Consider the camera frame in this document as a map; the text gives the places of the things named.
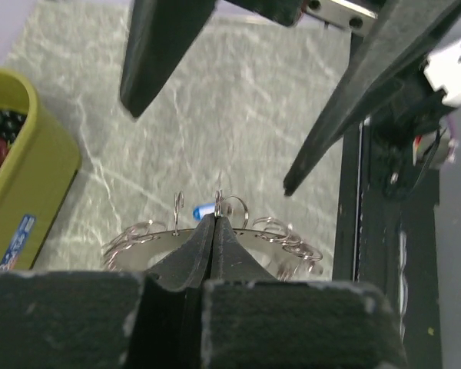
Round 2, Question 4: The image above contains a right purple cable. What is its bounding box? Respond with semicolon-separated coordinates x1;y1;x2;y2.
445;115;460;165

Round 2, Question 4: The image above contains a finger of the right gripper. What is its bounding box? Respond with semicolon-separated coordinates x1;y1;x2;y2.
119;0;216;118

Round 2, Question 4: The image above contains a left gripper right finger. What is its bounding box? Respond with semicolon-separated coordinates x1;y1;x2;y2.
203;214;281;369

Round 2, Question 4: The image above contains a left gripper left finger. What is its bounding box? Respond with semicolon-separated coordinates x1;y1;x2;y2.
144;215;215;368

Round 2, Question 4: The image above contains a blue tag key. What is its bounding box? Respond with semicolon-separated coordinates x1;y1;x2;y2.
192;203;215;221

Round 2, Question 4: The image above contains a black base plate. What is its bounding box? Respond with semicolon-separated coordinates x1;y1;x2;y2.
333;126;443;368

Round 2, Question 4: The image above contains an olive green plastic bin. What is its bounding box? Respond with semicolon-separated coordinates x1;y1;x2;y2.
0;68;81;271

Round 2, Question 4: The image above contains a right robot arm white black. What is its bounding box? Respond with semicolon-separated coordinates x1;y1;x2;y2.
120;1;461;200

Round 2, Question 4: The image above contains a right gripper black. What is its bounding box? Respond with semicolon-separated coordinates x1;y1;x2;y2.
228;0;461;197

